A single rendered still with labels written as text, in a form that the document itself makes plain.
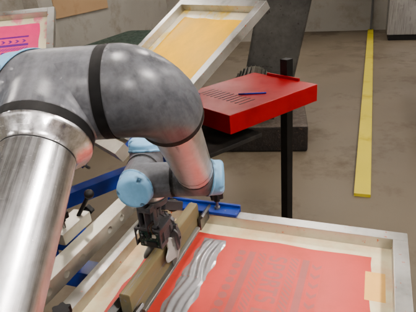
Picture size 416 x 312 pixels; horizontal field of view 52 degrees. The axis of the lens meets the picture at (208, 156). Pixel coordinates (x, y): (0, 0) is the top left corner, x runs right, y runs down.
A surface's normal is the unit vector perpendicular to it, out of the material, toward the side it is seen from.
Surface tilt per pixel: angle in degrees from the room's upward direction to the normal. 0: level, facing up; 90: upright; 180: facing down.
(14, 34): 32
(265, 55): 90
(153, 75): 62
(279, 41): 90
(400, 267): 0
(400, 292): 0
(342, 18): 90
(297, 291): 0
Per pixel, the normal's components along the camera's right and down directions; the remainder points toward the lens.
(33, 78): -0.02, -0.58
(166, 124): 0.47, 0.70
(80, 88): -0.07, 0.01
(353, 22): -0.33, 0.41
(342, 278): -0.08, -0.91
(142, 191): -0.07, 0.42
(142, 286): 0.93, 0.07
